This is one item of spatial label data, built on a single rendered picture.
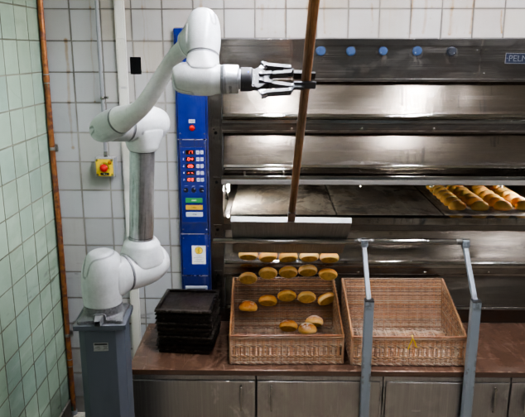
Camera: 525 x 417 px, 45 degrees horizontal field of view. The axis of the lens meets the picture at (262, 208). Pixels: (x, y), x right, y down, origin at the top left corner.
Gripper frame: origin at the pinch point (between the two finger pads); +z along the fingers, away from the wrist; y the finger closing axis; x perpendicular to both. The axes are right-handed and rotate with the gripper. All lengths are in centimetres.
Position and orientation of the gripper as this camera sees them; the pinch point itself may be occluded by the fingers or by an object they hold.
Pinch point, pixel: (305, 79)
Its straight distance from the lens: 202.3
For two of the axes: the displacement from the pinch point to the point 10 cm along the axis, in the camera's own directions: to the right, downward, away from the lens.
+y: 0.0, 8.9, -4.5
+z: 10.0, 0.1, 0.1
